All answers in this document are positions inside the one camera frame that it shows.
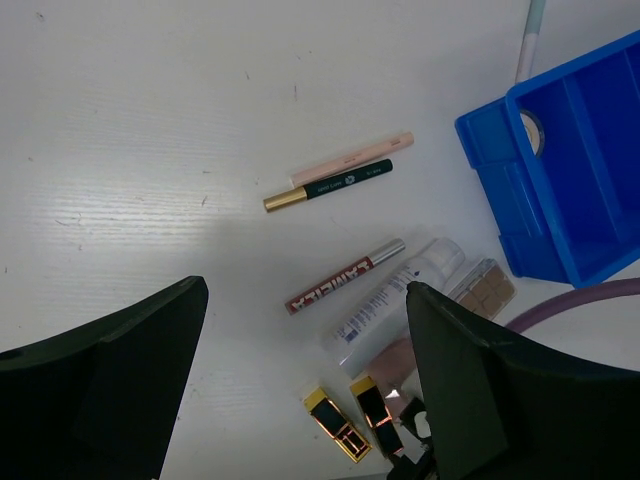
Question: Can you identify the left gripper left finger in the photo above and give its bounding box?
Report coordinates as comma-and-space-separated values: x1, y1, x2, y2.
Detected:
1, 276, 208, 479

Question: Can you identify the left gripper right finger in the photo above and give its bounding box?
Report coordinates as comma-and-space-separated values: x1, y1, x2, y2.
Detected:
406, 282, 639, 479

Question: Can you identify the black gold lipstick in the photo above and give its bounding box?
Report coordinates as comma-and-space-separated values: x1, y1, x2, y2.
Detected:
350, 376, 404, 459
303, 388, 372, 463

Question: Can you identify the clear white lotion bottle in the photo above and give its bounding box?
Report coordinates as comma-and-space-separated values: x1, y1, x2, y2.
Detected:
321, 237, 466, 379

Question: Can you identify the blue plastic organizer tray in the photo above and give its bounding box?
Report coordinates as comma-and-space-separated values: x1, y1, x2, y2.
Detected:
455, 33, 639, 288

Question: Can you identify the pink highlighter stick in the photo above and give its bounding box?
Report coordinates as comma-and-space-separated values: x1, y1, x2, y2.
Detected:
290, 132, 414, 188

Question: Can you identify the green gold makeup pen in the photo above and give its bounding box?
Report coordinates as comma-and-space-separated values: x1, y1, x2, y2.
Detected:
263, 159, 394, 213

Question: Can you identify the pink square compact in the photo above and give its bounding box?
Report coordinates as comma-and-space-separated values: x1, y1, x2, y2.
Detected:
366, 337, 423, 417

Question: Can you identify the brown eyeshadow palette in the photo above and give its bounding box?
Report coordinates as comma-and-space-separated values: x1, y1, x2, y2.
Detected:
447, 258, 517, 320

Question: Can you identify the light blue white pen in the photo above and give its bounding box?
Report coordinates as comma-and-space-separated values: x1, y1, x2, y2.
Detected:
515, 0, 546, 84

